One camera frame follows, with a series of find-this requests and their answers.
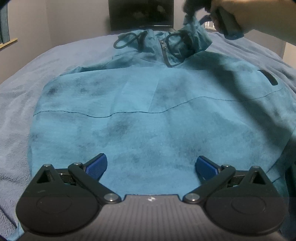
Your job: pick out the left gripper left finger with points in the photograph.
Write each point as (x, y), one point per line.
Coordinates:
(61, 201)

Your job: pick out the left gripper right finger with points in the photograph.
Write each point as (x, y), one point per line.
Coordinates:
(241, 202)

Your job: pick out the teal hooded jacket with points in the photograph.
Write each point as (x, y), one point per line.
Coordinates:
(157, 104)

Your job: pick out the black monitor screen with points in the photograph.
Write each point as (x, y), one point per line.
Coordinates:
(127, 15)

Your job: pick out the blue bed blanket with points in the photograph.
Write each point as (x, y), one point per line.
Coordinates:
(20, 92)

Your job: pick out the wooden window sill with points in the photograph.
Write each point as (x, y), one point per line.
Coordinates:
(4, 45)

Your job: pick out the teal window curtain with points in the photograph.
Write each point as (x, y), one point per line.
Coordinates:
(5, 35)

